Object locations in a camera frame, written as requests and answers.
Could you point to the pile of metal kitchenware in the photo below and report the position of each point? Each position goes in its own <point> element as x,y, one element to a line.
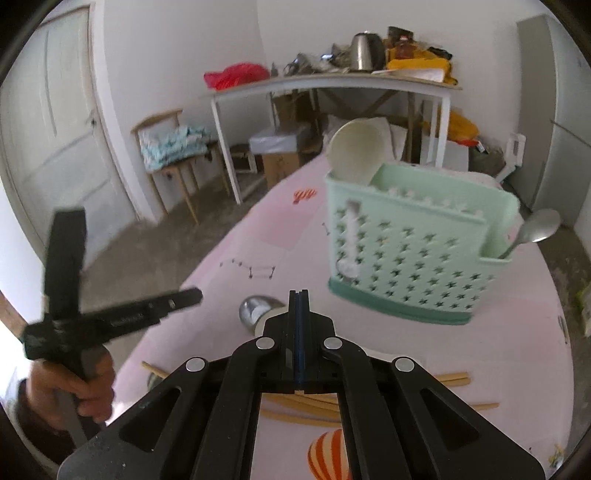
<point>304,64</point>

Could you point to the cardboard box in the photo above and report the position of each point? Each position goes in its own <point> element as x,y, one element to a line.
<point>279,168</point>

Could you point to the brown box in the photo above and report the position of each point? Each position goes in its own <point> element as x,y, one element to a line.
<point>400,37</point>

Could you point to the person's left forearm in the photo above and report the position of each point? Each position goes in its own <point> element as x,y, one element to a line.
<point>32,431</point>

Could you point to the mint green utensil holder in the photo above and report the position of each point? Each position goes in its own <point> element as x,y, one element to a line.
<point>415,249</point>

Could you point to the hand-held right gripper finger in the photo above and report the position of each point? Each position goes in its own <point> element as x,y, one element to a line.
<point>295,341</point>
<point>301,341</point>

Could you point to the pink printed blanket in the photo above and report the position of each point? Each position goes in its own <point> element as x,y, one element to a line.
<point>258,240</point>

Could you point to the steel electric kettle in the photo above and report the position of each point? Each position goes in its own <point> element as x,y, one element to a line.
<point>364,50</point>

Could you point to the light blue patterned cloth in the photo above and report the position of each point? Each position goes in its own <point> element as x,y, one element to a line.
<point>171,143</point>

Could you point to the white table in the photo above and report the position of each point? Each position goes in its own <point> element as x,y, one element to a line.
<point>323,79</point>

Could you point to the red plastic bag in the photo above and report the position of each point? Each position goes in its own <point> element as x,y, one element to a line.
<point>235,74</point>

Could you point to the metal spoon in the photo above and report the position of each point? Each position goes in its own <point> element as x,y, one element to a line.
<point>253,308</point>
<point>540,228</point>

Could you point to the white plastic bag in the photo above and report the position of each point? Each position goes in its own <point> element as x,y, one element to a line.
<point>392,134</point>

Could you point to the orange yellow bag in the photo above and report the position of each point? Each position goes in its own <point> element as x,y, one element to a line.
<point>461,127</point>

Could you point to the white storage box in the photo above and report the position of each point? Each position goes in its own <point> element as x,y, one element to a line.
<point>450,154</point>

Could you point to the white door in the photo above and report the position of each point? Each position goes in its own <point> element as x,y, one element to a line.
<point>60,138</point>

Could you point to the wooden chair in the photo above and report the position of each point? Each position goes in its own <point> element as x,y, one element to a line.
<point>173,173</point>

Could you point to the person's left hand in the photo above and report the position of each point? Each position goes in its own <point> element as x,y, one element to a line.
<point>51,392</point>

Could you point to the dark green bag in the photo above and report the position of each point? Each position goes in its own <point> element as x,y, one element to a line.
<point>485,159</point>

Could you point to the white wrapped box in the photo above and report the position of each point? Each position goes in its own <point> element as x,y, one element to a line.
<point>277,138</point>

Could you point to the grey refrigerator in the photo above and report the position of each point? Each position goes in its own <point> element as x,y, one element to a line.
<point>558,115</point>

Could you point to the small wooden stool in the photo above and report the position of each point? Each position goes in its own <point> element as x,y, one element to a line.
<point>242,159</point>

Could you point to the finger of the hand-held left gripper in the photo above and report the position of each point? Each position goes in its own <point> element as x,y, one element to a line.
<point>152,313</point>

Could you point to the white plastic stand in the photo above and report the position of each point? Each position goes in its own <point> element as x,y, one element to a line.
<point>515,147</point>

